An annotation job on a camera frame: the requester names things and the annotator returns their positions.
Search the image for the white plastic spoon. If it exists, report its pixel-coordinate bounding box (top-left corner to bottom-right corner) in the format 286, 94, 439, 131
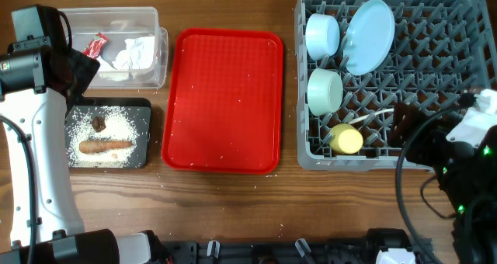
348, 108, 394, 125

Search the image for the yellow plastic cup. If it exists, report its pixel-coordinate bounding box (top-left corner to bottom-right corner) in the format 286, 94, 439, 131
329, 123, 363, 155

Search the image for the mint green bowl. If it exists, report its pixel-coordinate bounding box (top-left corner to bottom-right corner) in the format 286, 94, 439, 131
308, 68, 343, 116

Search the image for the light blue plate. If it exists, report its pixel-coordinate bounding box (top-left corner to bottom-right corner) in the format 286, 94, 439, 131
343, 0, 395, 75

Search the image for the light blue bowl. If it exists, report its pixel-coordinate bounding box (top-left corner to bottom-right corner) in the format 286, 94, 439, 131
305, 14, 340, 61

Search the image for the white tissue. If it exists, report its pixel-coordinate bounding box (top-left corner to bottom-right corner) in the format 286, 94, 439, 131
97, 36, 156, 82

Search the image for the pile of white rice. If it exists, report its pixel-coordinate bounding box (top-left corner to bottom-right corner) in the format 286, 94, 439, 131
65, 106, 138, 168

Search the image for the brown food scrap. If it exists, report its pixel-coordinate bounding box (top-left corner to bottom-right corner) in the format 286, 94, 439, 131
91, 116, 106, 133

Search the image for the red snack wrapper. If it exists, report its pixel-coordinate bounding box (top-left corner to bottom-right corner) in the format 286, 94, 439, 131
82, 33, 109, 59

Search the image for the orange carrot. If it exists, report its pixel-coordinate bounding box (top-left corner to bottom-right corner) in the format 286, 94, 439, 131
78, 141, 133, 154

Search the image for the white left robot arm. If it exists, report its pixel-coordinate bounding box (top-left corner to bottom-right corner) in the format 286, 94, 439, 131
1, 5, 152, 263

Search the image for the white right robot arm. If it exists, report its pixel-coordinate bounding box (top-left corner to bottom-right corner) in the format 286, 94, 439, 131
388, 102, 496, 263

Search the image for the grey plastic dishwasher rack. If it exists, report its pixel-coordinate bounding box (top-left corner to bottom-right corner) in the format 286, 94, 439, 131
294, 0, 496, 171

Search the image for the clear plastic waste bin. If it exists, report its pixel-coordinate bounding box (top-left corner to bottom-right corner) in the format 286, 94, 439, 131
62, 6, 169, 89

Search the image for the black waste tray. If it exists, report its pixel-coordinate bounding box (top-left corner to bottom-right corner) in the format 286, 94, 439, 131
65, 97, 152, 168

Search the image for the red plastic tray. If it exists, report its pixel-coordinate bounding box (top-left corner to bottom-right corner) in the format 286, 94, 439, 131
161, 28, 284, 175

